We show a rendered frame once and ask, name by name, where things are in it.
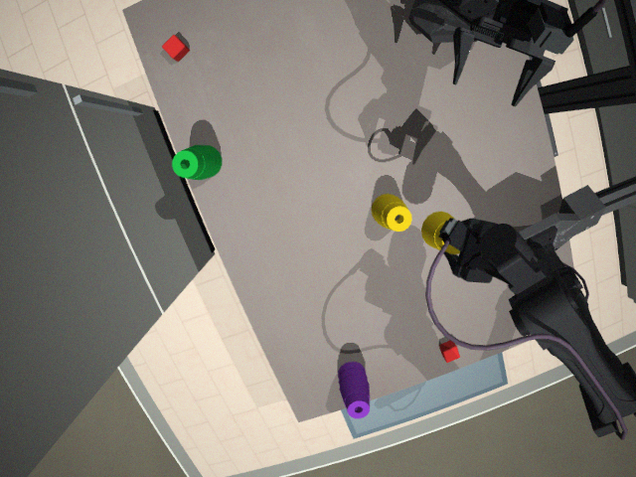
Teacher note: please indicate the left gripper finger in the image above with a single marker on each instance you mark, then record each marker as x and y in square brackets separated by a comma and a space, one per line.
[473, 223]
[452, 261]

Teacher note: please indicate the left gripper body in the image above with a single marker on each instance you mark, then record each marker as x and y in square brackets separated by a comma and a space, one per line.
[467, 241]

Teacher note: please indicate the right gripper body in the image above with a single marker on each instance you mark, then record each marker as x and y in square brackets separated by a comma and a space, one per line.
[510, 25]

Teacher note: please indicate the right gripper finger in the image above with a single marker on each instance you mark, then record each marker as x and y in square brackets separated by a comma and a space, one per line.
[539, 68]
[464, 43]

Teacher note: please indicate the red cube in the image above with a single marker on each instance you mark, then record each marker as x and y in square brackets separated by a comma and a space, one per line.
[449, 351]
[175, 48]

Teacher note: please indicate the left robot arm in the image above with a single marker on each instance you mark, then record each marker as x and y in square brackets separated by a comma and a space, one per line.
[534, 266]

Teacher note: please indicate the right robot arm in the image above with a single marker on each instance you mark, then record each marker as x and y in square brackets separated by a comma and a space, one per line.
[546, 36]

